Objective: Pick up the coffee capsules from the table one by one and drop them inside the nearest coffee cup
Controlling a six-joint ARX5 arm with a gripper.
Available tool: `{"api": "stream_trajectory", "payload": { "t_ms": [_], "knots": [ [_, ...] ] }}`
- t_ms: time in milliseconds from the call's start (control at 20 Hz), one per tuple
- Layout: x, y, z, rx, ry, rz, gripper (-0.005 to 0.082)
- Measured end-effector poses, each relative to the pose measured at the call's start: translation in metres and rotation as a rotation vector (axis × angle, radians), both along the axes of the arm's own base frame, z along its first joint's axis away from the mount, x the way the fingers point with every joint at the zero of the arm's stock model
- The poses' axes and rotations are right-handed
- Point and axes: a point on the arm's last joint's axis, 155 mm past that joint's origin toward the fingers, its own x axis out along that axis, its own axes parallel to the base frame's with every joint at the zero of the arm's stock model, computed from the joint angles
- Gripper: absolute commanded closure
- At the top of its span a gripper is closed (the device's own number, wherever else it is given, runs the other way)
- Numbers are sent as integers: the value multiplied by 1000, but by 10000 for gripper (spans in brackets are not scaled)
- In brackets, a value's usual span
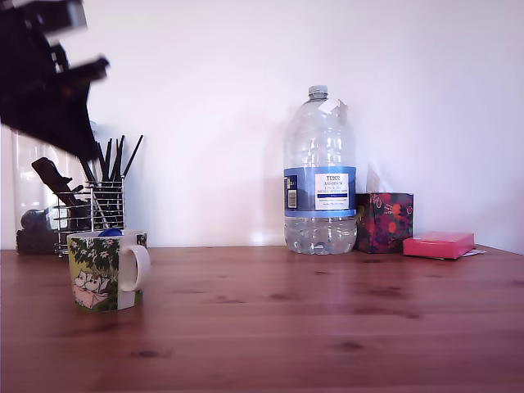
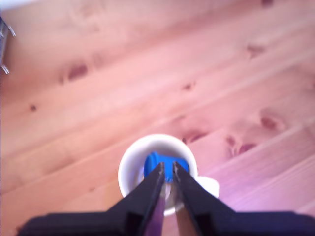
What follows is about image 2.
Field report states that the floral print mug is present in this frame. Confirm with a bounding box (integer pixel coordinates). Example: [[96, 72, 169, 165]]
[[118, 134, 220, 217]]

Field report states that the blue coffee capsule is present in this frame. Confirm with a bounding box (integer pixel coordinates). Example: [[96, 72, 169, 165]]
[[143, 151, 190, 182]]

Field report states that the chrome wire utensil rack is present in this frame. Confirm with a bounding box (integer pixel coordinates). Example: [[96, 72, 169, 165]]
[[0, 16, 17, 74]]

